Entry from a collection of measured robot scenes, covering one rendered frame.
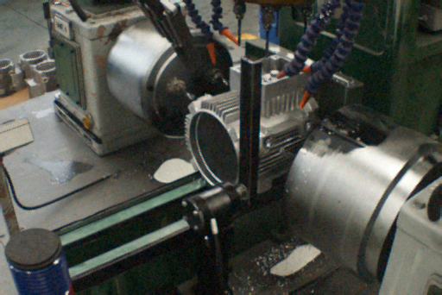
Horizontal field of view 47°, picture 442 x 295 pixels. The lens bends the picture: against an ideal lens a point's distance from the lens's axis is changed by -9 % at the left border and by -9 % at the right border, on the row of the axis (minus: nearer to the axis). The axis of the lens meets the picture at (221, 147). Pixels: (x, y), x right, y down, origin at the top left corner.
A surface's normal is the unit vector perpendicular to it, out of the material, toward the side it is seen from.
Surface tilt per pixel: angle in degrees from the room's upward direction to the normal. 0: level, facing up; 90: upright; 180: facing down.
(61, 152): 0
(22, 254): 0
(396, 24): 90
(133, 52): 51
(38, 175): 0
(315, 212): 85
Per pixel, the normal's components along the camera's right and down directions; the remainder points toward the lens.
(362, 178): -0.58, -0.36
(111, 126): 0.61, 0.41
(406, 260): -0.79, 0.31
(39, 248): 0.00, -0.86
